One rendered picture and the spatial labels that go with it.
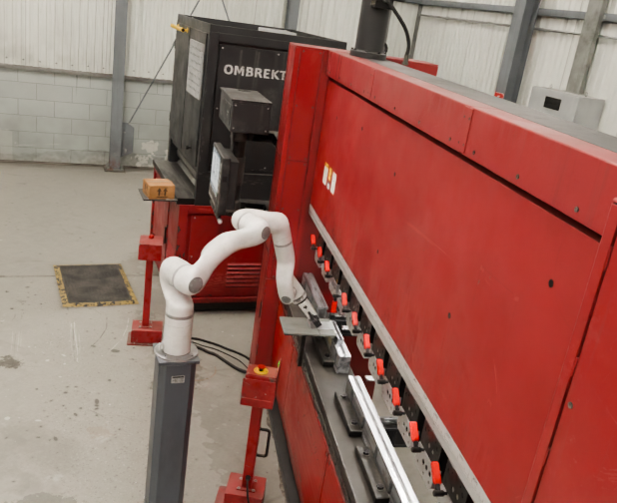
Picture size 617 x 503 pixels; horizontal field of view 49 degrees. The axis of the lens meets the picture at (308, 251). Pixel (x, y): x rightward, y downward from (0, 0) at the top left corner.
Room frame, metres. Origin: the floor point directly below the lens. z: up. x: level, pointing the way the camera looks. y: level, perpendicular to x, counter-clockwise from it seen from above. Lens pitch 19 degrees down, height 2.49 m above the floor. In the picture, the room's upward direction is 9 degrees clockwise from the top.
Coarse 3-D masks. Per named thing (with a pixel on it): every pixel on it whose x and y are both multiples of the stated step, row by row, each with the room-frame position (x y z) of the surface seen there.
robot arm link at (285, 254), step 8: (280, 248) 2.98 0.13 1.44; (288, 248) 2.99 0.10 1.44; (280, 256) 3.00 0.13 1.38; (288, 256) 3.00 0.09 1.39; (280, 264) 3.01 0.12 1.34; (288, 264) 3.00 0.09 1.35; (280, 272) 2.99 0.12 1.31; (288, 272) 2.98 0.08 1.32; (280, 280) 2.97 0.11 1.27; (288, 280) 2.97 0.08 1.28; (280, 288) 2.97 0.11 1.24; (288, 288) 2.96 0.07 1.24; (280, 296) 2.98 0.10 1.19; (288, 296) 2.97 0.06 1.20
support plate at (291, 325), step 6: (282, 318) 3.14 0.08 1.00; (288, 318) 3.15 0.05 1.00; (294, 318) 3.16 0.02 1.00; (300, 318) 3.17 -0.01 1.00; (306, 318) 3.18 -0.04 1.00; (282, 324) 3.07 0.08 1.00; (288, 324) 3.08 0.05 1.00; (294, 324) 3.09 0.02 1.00; (300, 324) 3.10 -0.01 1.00; (306, 324) 3.11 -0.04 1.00; (288, 330) 3.01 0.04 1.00; (294, 330) 3.02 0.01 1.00; (300, 330) 3.03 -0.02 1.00; (306, 330) 3.04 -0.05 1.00; (312, 330) 3.05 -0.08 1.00; (324, 330) 3.08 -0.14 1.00; (330, 330) 3.09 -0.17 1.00
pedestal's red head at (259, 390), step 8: (280, 360) 2.99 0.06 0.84; (248, 368) 2.97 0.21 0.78; (272, 368) 3.01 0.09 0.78; (248, 376) 2.92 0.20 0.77; (256, 376) 2.92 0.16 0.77; (264, 376) 2.92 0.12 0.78; (272, 376) 2.93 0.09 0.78; (248, 384) 2.83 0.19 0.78; (256, 384) 2.83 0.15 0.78; (264, 384) 2.83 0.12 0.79; (272, 384) 2.83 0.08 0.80; (248, 392) 2.83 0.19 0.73; (256, 392) 2.83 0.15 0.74; (264, 392) 2.83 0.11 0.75; (272, 392) 2.83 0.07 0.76; (248, 400) 2.83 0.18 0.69; (256, 400) 2.83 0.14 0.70; (264, 400) 2.83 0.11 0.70; (272, 400) 2.83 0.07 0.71; (272, 408) 2.83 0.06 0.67
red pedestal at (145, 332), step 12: (144, 240) 4.51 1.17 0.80; (156, 240) 4.55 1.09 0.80; (144, 252) 4.42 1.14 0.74; (156, 252) 4.44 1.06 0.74; (144, 300) 4.50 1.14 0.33; (144, 312) 4.50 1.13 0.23; (132, 324) 4.51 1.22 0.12; (144, 324) 4.50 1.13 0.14; (156, 324) 4.56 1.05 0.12; (132, 336) 4.43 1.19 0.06; (144, 336) 4.44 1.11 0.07; (156, 336) 4.46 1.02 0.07
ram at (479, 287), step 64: (384, 128) 2.78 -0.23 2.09; (320, 192) 3.72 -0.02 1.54; (384, 192) 2.64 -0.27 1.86; (448, 192) 2.05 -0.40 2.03; (512, 192) 1.68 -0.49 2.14; (384, 256) 2.50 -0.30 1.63; (448, 256) 1.95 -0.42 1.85; (512, 256) 1.60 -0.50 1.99; (576, 256) 1.36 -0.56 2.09; (384, 320) 2.37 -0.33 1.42; (448, 320) 1.86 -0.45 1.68; (512, 320) 1.53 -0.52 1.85; (448, 384) 1.77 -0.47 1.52; (512, 384) 1.46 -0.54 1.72; (448, 448) 1.68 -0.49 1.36; (512, 448) 1.39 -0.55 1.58
